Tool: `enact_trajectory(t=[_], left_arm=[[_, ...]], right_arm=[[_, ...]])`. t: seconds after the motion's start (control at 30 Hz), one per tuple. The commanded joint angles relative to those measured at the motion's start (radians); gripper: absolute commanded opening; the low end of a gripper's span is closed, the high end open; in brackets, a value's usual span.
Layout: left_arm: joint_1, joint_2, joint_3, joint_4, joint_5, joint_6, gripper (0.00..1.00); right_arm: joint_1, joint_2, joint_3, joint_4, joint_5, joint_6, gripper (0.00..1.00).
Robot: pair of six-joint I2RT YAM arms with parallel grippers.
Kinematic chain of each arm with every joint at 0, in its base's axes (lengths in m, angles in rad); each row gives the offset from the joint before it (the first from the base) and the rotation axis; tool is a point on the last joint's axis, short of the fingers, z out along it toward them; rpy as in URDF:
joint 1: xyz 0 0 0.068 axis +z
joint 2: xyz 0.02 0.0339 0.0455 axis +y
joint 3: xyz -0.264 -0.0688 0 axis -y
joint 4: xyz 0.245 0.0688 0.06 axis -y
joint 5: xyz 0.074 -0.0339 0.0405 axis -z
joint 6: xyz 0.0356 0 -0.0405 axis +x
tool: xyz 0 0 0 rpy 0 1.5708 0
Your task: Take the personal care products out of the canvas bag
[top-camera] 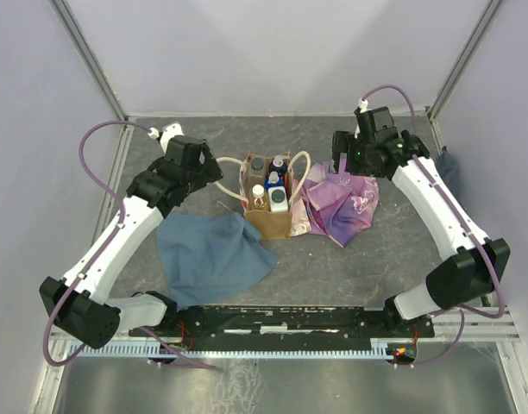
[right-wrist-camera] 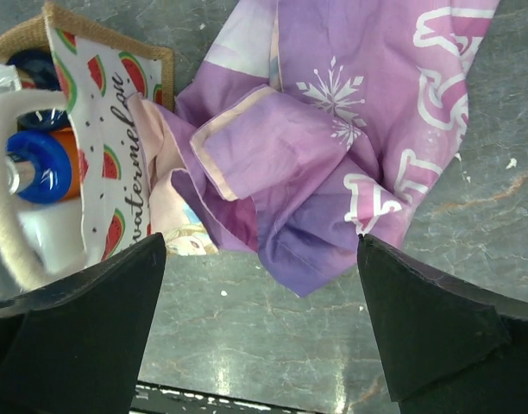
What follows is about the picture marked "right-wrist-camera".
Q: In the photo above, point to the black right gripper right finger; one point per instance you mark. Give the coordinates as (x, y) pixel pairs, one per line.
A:
(446, 345)

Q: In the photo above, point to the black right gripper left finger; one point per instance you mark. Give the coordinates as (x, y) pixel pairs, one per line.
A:
(76, 345)

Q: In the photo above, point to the orange bottle with blue cap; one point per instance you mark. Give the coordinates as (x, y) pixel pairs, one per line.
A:
(42, 166)

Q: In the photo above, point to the watermelon print canvas bag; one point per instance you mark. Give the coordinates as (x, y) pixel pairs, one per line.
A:
(103, 75)

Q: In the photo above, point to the orange spray bottle blue top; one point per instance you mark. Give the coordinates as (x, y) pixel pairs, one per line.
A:
(36, 71)

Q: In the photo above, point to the white plastic bottle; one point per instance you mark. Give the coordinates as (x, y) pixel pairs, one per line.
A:
(39, 243)

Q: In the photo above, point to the purple printed cloth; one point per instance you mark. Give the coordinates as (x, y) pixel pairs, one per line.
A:
(308, 124)

